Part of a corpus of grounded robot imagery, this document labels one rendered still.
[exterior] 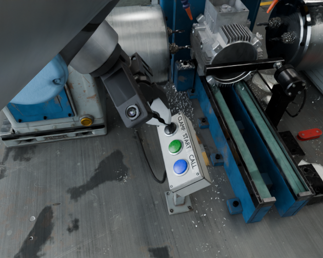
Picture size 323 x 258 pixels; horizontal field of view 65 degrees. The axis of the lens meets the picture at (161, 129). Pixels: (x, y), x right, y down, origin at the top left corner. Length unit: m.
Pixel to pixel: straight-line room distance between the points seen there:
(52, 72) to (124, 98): 0.18
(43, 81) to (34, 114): 0.59
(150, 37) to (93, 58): 0.36
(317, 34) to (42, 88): 0.82
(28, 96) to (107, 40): 0.17
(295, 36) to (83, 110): 0.71
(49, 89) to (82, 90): 0.52
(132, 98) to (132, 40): 0.35
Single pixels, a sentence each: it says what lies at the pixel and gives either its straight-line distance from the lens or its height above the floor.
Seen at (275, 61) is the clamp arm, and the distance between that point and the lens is 0.90.
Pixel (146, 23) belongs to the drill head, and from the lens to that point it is 0.76.
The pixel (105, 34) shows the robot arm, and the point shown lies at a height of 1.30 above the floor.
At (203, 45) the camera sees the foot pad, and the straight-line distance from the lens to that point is 0.83.
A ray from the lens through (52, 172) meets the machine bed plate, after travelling 0.88.
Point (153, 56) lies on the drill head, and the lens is 0.75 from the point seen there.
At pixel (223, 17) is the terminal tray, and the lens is 0.86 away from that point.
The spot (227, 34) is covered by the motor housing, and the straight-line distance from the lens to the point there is 0.83.
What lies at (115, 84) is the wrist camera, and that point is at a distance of 0.43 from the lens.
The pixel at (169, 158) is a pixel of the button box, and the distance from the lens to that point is 0.53.
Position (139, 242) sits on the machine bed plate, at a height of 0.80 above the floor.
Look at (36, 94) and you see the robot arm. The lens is 0.28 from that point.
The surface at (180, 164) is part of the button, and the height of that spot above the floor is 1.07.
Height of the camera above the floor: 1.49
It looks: 49 degrees down
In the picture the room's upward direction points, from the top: straight up
